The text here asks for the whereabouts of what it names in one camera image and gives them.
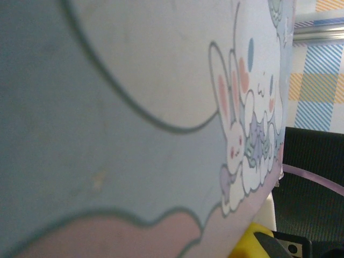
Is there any pastel cartoon bunny box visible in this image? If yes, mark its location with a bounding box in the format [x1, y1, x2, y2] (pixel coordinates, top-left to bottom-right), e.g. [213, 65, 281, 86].
[0, 0, 297, 258]

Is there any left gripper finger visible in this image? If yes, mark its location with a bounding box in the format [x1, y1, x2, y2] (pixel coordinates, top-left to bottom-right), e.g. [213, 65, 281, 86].
[230, 221, 314, 258]

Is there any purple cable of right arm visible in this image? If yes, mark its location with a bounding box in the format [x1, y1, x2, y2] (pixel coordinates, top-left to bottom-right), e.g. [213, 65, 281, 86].
[281, 164, 344, 196]

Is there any aluminium frame post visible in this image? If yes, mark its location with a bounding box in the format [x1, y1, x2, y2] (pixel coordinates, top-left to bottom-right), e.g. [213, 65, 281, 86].
[292, 19, 344, 41]

